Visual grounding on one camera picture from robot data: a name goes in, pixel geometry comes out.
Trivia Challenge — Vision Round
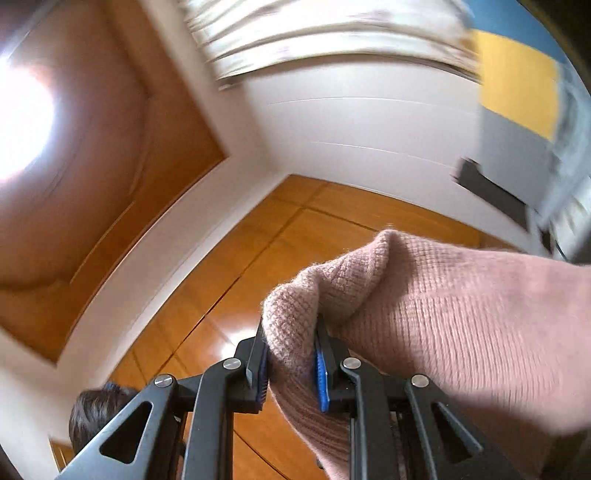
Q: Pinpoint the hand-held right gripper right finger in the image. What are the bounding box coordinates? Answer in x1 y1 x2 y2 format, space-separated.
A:
314 319 509 480

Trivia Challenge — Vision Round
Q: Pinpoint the ceiling light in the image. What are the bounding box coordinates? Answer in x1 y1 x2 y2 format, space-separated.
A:
0 55 58 185

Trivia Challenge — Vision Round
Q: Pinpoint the person's head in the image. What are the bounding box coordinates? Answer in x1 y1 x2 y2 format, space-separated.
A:
68 381 141 455

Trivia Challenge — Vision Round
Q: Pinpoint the white patterned curtain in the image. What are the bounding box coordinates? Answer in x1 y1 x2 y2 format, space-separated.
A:
178 0 483 90

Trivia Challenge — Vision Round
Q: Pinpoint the black rectangular object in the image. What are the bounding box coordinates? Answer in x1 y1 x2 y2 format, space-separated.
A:
455 158 555 254

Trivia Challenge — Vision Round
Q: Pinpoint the pink knitted sweater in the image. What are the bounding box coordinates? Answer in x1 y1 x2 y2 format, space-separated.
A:
262 229 591 480

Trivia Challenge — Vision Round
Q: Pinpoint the blue yellow grey panel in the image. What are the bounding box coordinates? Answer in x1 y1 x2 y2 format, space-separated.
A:
471 0 573 208

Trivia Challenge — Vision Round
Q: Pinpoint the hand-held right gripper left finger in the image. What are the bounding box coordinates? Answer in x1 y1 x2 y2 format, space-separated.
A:
55 323 271 480

